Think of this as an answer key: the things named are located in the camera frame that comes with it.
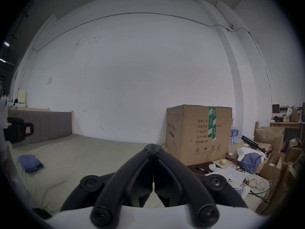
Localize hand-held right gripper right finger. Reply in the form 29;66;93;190
155;145;249;229

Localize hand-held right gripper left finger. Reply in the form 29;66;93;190
60;143;155;229

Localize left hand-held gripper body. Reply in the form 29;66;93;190
0;96;34;176

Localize grey padded headboard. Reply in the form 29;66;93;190
8;109;73;145

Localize dark blue garment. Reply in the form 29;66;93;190
17;154;45;174

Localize stack of white papers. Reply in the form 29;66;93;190
209;166;251;188

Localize bed with pale green sheet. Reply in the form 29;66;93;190
7;134;172;215

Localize large cardboard carton, green tape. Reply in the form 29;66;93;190
165;104;233;167

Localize blue-grey bunched cloth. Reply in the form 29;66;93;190
239;152;263;174

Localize pack of water bottles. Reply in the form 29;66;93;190
230;124;244;148

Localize black tripod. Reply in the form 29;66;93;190
241;135;272;157

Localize tall open brown carton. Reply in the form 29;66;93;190
259;151;290;195

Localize wooden desk with clutter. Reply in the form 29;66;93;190
269;103;305;150

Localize coiled thin cable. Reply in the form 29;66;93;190
247;177;271;195

